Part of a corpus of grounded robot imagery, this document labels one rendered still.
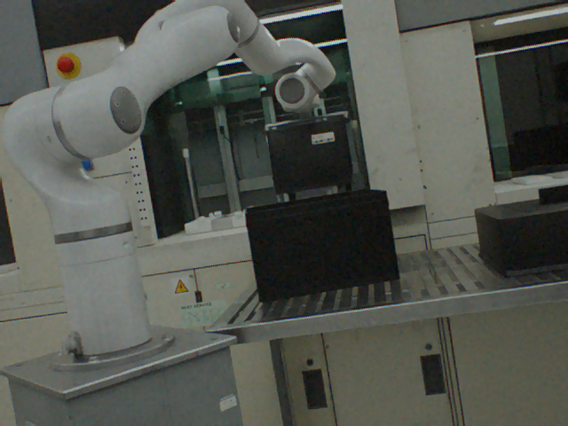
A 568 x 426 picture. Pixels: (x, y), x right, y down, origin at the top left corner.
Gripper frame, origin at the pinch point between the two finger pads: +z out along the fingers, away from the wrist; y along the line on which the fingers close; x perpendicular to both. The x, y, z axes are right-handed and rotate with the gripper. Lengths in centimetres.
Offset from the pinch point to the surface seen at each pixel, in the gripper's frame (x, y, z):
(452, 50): 3.0, 38.8, -30.4
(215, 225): -30.6, -28.8, -10.1
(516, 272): -42, 37, -83
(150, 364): -43, -20, -109
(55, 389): -43, -31, -116
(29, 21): 28, -62, -30
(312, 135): -10.4, 1.9, -10.3
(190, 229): -30.5, -36.0, -10.0
